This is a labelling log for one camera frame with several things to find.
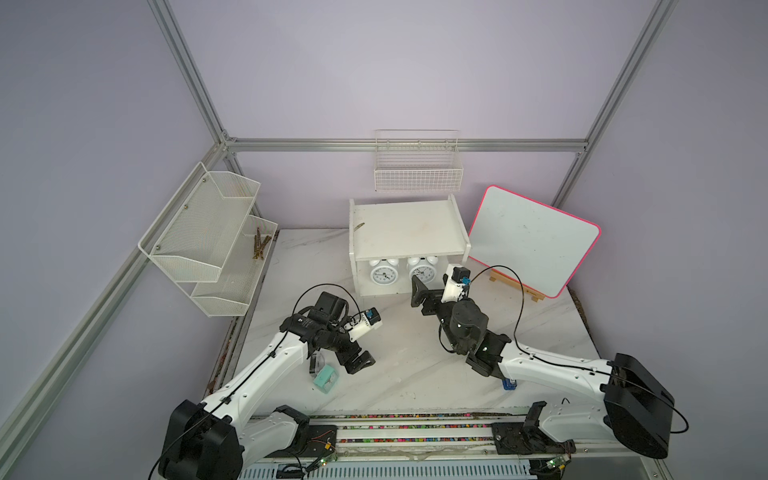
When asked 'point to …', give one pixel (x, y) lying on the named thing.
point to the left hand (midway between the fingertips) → (360, 349)
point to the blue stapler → (508, 385)
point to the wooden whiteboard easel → (500, 277)
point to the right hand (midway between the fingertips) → (427, 281)
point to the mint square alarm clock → (326, 379)
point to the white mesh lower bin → (231, 294)
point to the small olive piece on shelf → (359, 226)
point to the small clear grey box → (316, 362)
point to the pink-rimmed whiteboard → (548, 247)
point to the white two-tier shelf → (391, 243)
